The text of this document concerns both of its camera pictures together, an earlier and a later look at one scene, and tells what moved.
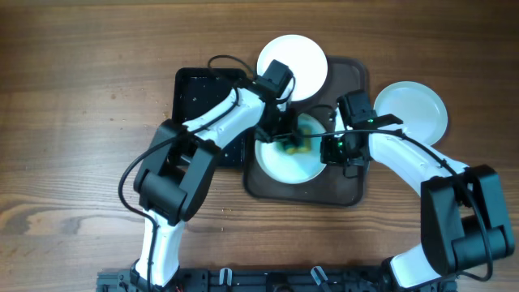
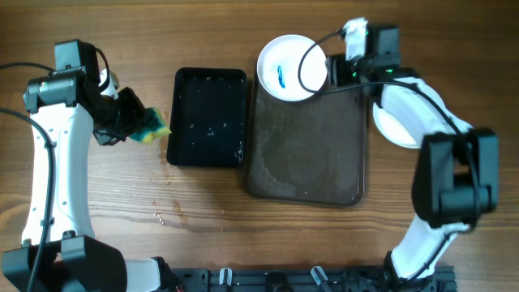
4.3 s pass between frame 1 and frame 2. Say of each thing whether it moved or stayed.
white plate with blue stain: stayed
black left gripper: moved
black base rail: stayed
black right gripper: moved
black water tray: stayed
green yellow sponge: moved
